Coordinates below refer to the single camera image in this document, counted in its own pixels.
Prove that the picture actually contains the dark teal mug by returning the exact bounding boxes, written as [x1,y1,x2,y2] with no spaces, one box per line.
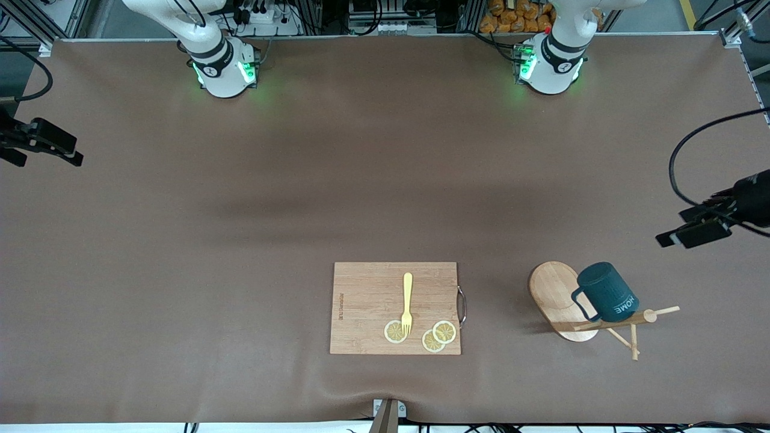
[570,262,640,324]

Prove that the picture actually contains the wooden mug tree rack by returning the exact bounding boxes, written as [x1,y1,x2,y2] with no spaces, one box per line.
[528,260,681,361]

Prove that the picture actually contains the brown table mat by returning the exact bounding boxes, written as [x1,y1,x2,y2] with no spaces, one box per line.
[0,35,770,425]

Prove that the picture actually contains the white power strip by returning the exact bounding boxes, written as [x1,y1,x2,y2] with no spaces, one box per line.
[232,0,301,37]

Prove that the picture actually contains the orange snack bags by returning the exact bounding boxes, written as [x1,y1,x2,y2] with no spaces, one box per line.
[480,0,557,34]

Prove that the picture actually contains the yellow plastic fork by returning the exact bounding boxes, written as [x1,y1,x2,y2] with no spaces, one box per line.
[401,272,414,337]

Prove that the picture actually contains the wooden cutting board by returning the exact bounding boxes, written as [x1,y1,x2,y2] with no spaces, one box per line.
[330,262,467,355]

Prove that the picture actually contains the white electronics box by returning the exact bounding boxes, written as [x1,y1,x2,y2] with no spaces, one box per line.
[349,18,437,35]

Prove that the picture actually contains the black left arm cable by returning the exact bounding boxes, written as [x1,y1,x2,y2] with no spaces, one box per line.
[669,0,770,238]

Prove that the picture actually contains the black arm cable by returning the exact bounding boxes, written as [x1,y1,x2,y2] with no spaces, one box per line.
[0,35,54,102]
[669,0,770,238]

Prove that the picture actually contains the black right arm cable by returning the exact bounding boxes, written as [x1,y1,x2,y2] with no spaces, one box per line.
[0,35,54,102]

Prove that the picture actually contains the aluminium frame post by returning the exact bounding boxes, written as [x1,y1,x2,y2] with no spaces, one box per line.
[719,0,770,127]
[30,0,91,56]

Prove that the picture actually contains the metal table bracket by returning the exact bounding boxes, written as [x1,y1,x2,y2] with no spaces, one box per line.
[368,398,408,433]

